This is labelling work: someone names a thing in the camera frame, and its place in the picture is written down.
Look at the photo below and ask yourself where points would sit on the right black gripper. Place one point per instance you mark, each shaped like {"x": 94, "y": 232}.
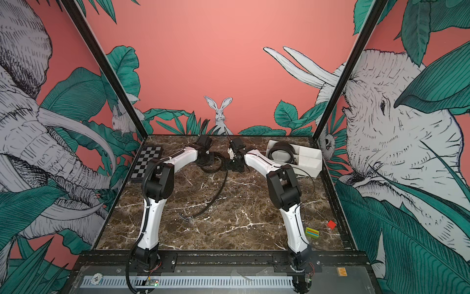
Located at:
{"x": 230, "y": 167}

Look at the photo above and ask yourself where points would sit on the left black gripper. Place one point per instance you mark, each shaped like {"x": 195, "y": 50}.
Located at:
{"x": 212, "y": 162}

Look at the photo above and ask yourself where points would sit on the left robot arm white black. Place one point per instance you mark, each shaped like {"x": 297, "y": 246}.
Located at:
{"x": 158, "y": 185}

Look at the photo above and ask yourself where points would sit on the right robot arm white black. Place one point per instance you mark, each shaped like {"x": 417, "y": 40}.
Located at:
{"x": 283, "y": 187}

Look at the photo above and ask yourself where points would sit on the white foam storage box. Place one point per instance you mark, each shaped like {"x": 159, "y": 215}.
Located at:
{"x": 306, "y": 161}

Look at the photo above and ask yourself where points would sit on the black white checkerboard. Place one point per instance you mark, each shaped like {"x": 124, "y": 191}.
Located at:
{"x": 147, "y": 154}

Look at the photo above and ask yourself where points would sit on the green yellow striped block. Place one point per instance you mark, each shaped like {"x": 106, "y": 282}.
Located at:
{"x": 312, "y": 233}

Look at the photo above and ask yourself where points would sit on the red cube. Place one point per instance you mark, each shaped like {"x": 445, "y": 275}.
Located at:
{"x": 331, "y": 225}

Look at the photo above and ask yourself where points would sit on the orange label sticker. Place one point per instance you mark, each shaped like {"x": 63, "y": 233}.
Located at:
{"x": 342, "y": 272}

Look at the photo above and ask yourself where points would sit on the white slotted cable duct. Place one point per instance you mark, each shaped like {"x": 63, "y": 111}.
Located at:
{"x": 186, "y": 282}

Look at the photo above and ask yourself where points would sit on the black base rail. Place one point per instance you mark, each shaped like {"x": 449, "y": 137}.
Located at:
{"x": 171, "y": 259}

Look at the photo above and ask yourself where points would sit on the left black frame post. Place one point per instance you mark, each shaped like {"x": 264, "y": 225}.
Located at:
{"x": 78, "y": 19}

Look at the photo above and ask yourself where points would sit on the black frame post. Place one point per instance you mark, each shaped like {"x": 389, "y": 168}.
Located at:
{"x": 364, "y": 35}
{"x": 78, "y": 19}

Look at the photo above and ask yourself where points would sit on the right black frame post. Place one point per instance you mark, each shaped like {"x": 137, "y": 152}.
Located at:
{"x": 364, "y": 35}

